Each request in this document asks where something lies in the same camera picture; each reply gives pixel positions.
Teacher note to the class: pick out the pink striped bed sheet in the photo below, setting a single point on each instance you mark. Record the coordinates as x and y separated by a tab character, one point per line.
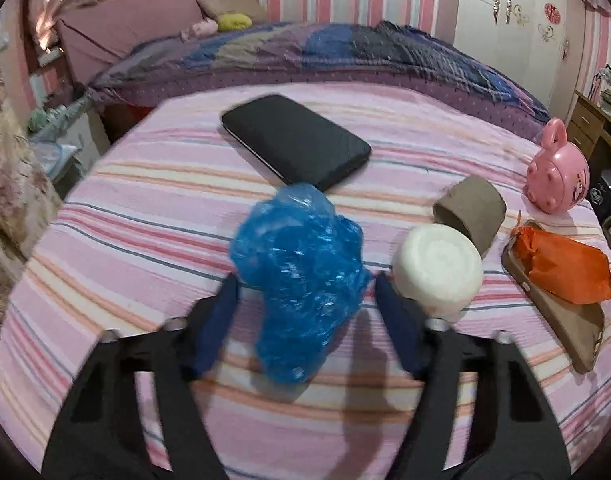
145	220

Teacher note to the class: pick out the black textured wallet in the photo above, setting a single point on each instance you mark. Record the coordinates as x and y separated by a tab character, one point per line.
295	137

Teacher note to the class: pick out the purple patchwork quilt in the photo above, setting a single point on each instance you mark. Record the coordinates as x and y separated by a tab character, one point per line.
310	52

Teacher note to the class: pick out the pink padded headboard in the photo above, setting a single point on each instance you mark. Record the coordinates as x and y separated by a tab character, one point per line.
120	25

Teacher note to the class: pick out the brown pillow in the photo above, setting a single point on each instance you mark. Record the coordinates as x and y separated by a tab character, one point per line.
230	2

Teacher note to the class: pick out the white decorated wardrobe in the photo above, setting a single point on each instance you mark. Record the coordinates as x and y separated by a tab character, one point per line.
515	45

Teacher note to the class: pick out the phone in brown case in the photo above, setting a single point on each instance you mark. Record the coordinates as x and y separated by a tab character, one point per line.
570	330

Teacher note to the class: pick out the floral curtain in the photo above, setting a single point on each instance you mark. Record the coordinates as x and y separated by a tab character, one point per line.
15	200

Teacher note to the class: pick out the yellow-green small cushion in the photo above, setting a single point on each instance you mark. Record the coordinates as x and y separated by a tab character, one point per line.
233	21

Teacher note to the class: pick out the wooden desk with drawers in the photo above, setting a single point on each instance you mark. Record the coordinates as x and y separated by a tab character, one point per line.
588	122

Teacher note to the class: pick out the round brown cardboard tube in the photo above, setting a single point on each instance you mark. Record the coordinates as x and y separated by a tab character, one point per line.
478	210

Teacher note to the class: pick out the pink sheer curtain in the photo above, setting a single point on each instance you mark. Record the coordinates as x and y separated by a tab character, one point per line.
50	0

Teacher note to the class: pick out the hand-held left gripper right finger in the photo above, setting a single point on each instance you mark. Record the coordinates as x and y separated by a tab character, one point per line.
398	320

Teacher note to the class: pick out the orange cloth bag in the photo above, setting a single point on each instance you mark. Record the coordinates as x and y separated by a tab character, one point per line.
565	270

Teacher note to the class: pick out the black box under desk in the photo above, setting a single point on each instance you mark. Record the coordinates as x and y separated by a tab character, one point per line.
605	195

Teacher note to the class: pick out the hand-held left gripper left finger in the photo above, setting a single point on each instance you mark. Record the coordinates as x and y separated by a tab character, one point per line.
210	330

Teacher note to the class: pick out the pink piggy bank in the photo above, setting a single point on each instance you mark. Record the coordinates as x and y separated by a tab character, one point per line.
558	175

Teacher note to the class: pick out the pink crumpled cloth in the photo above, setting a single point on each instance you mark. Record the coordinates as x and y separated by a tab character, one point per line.
199	29

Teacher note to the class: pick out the blue plastic bag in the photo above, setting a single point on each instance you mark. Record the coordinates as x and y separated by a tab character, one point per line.
300	270

